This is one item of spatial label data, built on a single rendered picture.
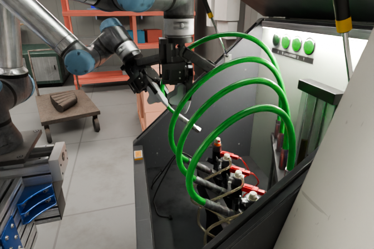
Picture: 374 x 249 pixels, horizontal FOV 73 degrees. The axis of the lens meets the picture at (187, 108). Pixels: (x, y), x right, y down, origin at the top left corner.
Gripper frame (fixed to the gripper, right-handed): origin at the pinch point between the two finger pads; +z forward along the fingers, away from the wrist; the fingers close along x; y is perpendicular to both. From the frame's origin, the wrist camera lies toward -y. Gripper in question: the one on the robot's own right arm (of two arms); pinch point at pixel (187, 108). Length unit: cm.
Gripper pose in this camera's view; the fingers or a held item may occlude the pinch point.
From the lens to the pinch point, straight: 71.6
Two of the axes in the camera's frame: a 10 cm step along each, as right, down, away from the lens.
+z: 0.0, 9.3, 3.7
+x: 2.1, 3.6, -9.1
